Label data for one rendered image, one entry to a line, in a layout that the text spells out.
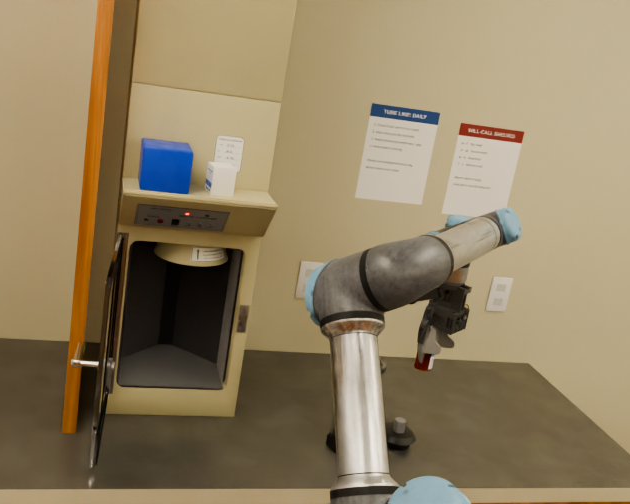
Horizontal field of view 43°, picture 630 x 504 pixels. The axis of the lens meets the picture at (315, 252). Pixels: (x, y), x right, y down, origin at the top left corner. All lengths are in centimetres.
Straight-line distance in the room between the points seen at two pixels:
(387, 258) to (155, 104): 65
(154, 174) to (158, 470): 62
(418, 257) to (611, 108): 137
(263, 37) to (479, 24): 82
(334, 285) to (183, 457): 61
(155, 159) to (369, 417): 68
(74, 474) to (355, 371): 67
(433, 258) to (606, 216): 139
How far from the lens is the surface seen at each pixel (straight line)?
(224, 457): 184
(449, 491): 125
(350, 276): 138
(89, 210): 168
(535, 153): 252
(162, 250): 187
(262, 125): 177
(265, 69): 175
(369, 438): 134
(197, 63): 173
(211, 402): 197
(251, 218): 172
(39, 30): 215
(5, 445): 184
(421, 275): 136
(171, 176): 165
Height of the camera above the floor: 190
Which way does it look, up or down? 16 degrees down
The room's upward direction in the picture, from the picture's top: 10 degrees clockwise
